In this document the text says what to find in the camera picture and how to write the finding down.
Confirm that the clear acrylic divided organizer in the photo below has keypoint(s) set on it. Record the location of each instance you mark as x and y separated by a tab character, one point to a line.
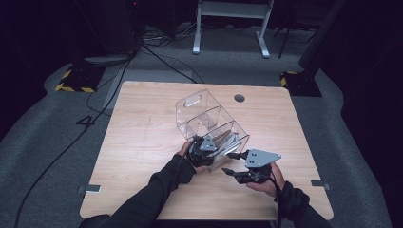
202	117

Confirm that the grey striped cloth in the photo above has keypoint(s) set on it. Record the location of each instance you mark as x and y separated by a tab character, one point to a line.
228	142

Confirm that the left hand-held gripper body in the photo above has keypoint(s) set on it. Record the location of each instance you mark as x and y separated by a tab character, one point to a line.
207	145

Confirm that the person's right hand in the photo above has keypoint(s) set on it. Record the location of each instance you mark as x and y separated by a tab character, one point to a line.
269	188

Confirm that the grey slanted pole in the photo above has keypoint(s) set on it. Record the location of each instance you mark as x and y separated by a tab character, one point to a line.
320	34

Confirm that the black yellow striped base plate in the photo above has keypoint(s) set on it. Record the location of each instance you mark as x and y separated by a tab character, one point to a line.
301	85
79	80

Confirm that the white metal table frame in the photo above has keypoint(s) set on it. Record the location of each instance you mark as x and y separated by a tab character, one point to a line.
233	9

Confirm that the person's left hand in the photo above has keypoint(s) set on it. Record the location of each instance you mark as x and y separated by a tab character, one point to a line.
183	150

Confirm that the black tripod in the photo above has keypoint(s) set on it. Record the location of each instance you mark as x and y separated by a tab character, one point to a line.
285	42

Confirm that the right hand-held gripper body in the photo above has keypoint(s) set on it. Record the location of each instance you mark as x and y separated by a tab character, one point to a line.
259	157

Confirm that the dark equipment stand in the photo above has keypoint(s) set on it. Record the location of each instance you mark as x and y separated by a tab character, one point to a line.
111	31

